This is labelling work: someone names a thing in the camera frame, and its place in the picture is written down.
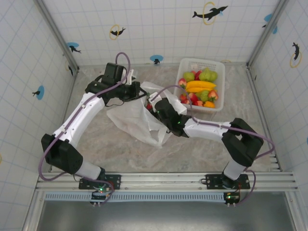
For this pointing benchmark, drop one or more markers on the white plastic bag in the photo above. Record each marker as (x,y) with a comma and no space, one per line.
(130,120)

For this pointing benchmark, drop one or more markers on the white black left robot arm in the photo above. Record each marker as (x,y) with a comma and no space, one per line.
(77,115)

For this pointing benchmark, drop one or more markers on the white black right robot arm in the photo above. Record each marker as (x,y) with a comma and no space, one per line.
(207,131)

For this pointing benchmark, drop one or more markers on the orange fake mango piece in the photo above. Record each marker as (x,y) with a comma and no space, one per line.
(209,104)

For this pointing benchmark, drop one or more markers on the yellow fake banana bunch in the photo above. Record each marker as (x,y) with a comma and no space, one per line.
(199,86)

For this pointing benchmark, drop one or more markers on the white plastic basket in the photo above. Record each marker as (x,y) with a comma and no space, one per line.
(204,63)

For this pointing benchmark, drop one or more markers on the blue circle animal sticker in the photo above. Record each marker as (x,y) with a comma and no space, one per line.
(40,92)
(269,18)

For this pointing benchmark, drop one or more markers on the grey metal panel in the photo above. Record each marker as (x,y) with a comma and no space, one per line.
(156,216)

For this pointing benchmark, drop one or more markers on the right circuit board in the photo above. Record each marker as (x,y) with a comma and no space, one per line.
(232,197)

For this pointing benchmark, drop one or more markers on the circuit board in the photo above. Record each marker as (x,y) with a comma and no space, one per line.
(232,197)
(101,195)

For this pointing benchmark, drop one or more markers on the left circuit board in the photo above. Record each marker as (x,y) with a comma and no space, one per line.
(101,195)

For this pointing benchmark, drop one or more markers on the aluminium side rail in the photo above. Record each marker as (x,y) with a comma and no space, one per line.
(68,96)
(260,106)

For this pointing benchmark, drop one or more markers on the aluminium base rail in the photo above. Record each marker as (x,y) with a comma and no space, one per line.
(163,179)

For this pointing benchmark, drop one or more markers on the aluminium corner post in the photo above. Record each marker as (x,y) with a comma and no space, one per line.
(59,36)
(265,36)

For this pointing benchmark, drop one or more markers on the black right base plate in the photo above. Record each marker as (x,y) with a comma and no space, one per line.
(213,181)

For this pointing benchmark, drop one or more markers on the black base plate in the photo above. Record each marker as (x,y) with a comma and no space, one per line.
(213,181)
(115,180)

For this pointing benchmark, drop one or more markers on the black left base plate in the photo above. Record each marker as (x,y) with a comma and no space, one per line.
(115,180)

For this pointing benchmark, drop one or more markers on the aluminium frame leg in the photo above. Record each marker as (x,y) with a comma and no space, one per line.
(295,214)
(32,214)

